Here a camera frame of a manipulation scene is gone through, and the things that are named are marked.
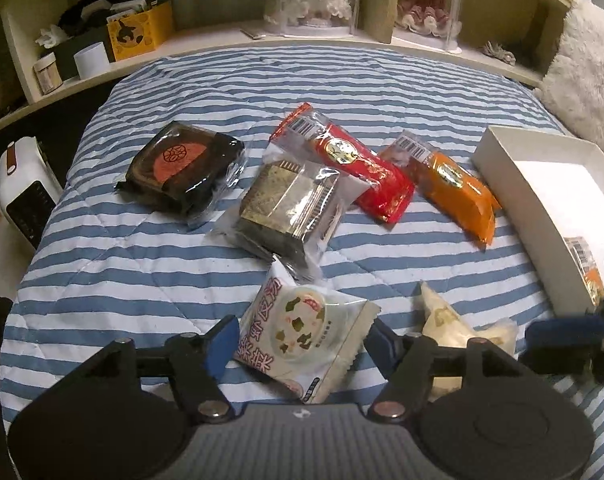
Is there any white space heater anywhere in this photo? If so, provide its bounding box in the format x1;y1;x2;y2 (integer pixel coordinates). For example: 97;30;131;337
0;137;65;251

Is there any white fluffy pillow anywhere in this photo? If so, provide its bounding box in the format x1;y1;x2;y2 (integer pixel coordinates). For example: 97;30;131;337
537;0;604;161

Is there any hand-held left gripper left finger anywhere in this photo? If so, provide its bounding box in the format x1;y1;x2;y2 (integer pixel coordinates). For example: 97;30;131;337
72;314;240;423

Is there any pale yellow pastry packet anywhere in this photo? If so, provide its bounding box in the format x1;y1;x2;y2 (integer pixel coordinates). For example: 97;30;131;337
419;280;520;401

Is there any small jar white lid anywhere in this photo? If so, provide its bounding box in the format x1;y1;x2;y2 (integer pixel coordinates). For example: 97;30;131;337
33;52;62;95

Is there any black box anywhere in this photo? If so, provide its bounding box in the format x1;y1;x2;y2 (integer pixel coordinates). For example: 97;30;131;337
52;27;115;81

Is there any wooden shelf unit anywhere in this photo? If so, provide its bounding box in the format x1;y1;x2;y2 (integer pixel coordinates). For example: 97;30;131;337
0;0;575;141

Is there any white round pastry packet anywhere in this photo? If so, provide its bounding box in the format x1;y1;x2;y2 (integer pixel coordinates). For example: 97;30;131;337
232;259;383;406

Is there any silver ornament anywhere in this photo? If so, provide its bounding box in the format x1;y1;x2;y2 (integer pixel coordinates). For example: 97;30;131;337
483;40;518;66

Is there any pink dressed doll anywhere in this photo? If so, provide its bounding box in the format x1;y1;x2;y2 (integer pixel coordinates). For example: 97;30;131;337
397;0;458;36

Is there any yellow cardboard box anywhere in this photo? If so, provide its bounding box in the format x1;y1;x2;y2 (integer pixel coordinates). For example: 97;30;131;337
106;1;175;63

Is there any black hat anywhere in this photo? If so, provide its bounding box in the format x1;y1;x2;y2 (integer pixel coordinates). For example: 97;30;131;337
56;0;155;31

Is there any dark mooncake packet orange label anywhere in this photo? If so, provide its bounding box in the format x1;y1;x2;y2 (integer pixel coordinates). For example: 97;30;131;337
116;121;247;225

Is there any white crumpled tissue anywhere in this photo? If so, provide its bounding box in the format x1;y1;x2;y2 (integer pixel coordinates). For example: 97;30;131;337
36;25;65;50

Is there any white cup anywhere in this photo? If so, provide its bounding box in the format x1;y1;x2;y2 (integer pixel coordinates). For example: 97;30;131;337
74;42;110;80

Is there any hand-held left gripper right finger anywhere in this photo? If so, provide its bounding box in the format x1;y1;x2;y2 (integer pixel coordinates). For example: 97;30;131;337
364;316;535;421

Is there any white cardboard tray box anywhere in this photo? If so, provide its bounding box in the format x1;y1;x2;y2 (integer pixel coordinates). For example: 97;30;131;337
471;125;604;317

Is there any silver gold cake packet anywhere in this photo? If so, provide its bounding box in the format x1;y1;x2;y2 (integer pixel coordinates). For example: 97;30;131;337
212;157;363;281

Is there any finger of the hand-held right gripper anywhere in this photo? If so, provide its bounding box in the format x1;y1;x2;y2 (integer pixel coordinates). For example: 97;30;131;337
518;347;600;377
524;316;604;350

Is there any red snack packet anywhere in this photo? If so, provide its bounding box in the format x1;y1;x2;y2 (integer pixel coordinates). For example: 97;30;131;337
269;102;417;225

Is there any blue striped blanket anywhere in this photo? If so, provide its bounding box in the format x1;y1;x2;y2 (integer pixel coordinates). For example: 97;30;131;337
0;42;604;480

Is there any orange snack packet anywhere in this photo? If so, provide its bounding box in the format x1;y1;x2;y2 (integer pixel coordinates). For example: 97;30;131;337
379;130;503;247
564;236;604;306

